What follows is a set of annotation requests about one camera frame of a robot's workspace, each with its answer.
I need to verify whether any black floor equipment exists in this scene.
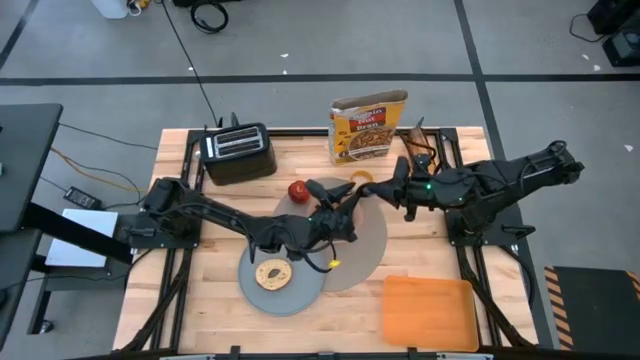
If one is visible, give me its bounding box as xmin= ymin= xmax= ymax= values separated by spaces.
xmin=569 ymin=0 xmax=640 ymax=69

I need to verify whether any grey round plate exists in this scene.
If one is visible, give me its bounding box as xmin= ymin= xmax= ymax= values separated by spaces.
xmin=237 ymin=239 xmax=327 ymax=318

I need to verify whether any white sheet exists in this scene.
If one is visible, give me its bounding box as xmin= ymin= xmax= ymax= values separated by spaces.
xmin=44 ymin=208 xmax=120 ymax=269

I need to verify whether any white container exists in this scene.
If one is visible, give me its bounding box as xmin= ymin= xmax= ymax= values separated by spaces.
xmin=91 ymin=0 xmax=130 ymax=20

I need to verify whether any translucent orange tray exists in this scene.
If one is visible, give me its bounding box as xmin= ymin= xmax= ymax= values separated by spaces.
xmin=382 ymin=274 xmax=480 ymax=353

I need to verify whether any thin black floor cable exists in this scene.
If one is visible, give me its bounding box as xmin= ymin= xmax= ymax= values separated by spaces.
xmin=57 ymin=122 xmax=159 ymax=151

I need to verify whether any coiled black cable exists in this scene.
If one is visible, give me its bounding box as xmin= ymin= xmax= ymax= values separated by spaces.
xmin=188 ymin=0 xmax=230 ymax=35

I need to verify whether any black hazard-striped floor mat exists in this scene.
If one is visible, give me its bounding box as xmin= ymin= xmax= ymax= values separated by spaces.
xmin=543 ymin=265 xmax=640 ymax=351

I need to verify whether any toasted bagel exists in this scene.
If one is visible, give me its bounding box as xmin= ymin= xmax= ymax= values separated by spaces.
xmin=254 ymin=258 xmax=294 ymax=293

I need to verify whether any black power adapter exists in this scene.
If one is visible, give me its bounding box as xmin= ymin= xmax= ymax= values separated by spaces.
xmin=63 ymin=185 xmax=104 ymax=211

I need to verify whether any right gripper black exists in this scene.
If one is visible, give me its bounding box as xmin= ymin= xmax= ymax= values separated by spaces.
xmin=358 ymin=155 xmax=438 ymax=223

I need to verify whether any red apple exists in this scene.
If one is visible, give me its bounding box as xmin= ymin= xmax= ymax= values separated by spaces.
xmin=287 ymin=180 xmax=311 ymax=205

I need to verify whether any grey round placemat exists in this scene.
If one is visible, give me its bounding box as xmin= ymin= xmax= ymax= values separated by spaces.
xmin=272 ymin=177 xmax=389 ymax=293

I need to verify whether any black two-slot toaster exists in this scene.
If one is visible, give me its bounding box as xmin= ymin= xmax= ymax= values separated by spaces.
xmin=198 ymin=122 xmax=279 ymax=187

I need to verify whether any black metal table frame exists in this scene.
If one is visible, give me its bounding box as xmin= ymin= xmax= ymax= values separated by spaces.
xmin=119 ymin=127 xmax=539 ymax=360

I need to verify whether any amber faceted drinking glass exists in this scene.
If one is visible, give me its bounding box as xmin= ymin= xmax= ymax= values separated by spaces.
xmin=407 ymin=127 xmax=439 ymax=164

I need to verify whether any black toaster power cable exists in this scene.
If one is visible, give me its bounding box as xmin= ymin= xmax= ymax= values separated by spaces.
xmin=160 ymin=0 xmax=224 ymax=127

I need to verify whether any yellow floor cable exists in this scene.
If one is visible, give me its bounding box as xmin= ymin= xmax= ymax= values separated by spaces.
xmin=49 ymin=147 xmax=144 ymax=197

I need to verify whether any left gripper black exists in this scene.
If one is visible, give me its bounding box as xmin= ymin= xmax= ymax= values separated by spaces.
xmin=305 ymin=178 xmax=359 ymax=247

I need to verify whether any black side desk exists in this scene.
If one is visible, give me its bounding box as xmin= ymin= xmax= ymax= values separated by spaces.
xmin=0 ymin=103 xmax=134 ymax=351

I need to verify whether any yellow raisin bran cereal box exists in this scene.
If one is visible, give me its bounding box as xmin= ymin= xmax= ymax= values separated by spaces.
xmin=328 ymin=88 xmax=409 ymax=166

